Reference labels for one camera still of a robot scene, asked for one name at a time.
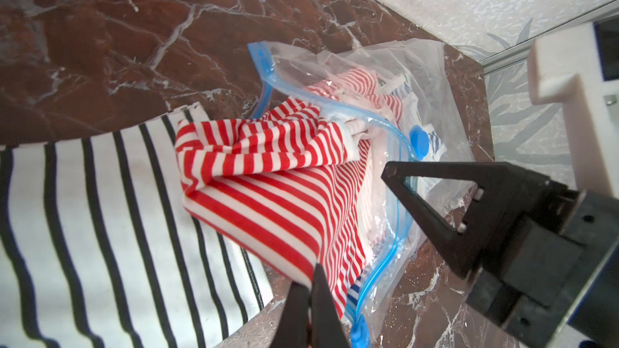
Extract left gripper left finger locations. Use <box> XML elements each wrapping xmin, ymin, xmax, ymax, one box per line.
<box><xmin>269</xmin><ymin>282</ymin><xmax>310</xmax><ymax>348</ymax></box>

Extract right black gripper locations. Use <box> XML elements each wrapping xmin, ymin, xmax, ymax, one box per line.
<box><xmin>381</xmin><ymin>161</ymin><xmax>618</xmax><ymax>347</ymax></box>

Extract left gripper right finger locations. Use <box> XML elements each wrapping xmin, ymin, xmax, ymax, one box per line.
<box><xmin>309</xmin><ymin>264</ymin><xmax>350</xmax><ymax>348</ymax></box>

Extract clear vacuum storage bag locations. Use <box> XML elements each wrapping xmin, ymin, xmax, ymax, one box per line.
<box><xmin>248</xmin><ymin>39</ymin><xmax>473</xmax><ymax>347</ymax></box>

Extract red white striped garment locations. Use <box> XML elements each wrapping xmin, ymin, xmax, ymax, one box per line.
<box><xmin>175</xmin><ymin>98</ymin><xmax>388</xmax><ymax>314</ymax></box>

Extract black white striped garment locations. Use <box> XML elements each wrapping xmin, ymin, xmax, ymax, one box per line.
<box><xmin>1</xmin><ymin>104</ymin><xmax>273</xmax><ymax>347</ymax></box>

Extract blue vacuum bag valve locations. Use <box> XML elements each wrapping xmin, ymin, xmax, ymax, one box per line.
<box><xmin>409</xmin><ymin>125</ymin><xmax>430</xmax><ymax>160</ymax></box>

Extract blue white striped garment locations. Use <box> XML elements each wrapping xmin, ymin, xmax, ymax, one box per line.
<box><xmin>346</xmin><ymin>84</ymin><xmax>446</xmax><ymax>318</ymax></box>

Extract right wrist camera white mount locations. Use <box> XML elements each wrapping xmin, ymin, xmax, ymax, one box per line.
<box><xmin>527</xmin><ymin>17</ymin><xmax>618</xmax><ymax>198</ymax></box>

